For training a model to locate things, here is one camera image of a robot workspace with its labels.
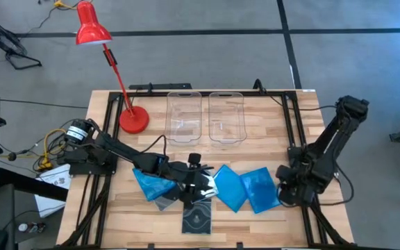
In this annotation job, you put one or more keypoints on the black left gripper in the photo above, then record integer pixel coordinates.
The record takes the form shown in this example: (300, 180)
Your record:
(186, 180)

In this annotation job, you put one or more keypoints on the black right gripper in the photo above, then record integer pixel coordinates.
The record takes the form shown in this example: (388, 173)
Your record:
(297, 189)

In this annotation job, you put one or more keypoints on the blue plastic disc case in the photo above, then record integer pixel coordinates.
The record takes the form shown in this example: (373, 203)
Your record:
(260, 191)
(151, 187)
(229, 189)

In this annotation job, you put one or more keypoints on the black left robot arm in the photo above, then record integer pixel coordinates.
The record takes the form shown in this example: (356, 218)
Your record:
(116, 149)

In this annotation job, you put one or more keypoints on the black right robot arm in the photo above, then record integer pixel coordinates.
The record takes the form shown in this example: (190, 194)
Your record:
(328, 146)

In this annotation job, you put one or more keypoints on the clear jewel case black tray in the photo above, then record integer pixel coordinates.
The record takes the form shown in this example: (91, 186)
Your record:
(196, 220)

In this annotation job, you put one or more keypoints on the clear empty jewel case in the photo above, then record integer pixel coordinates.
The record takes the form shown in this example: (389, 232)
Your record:
(165, 204)

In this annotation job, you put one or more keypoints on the clear plastic bin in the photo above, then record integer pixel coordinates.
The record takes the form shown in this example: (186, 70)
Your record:
(227, 118)
(182, 118)

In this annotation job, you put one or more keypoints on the black power strip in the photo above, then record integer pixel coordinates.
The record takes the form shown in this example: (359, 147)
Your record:
(172, 86)

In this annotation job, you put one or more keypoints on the white paper sheet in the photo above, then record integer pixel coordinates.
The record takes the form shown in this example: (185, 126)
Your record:
(47, 205)

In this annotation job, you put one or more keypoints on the small dark object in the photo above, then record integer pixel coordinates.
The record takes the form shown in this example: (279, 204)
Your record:
(37, 227)

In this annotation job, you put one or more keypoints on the black beam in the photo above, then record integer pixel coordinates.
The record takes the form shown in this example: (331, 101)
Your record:
(30, 184)

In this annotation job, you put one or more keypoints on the small white round object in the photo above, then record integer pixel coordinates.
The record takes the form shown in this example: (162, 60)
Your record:
(23, 227)

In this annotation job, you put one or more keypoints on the red desk lamp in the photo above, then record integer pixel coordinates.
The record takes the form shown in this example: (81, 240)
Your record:
(92, 27)

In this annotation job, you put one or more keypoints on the black aluminium table frame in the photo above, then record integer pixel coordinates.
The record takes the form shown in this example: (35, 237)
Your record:
(292, 121)

